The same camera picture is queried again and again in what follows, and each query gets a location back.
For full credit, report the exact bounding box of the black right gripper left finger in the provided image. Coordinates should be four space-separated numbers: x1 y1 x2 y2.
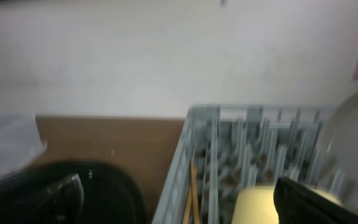
0 174 85 223

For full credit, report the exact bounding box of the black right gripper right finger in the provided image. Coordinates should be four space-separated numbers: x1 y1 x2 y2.
273 177 358 224

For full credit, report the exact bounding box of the yellow bowl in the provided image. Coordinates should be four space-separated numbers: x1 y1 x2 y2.
231 182 344 224

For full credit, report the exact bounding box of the wooden chopstick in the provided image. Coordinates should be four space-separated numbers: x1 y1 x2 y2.
182 187 192 224
190 159 201 224

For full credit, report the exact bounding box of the grey dishwasher rack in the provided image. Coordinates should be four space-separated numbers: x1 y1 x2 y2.
152 105 335 223

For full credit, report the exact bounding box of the round black tray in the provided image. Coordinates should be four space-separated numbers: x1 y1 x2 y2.
0 161 147 224

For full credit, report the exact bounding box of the clear plastic bin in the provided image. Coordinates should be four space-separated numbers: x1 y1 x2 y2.
0 114 47 178

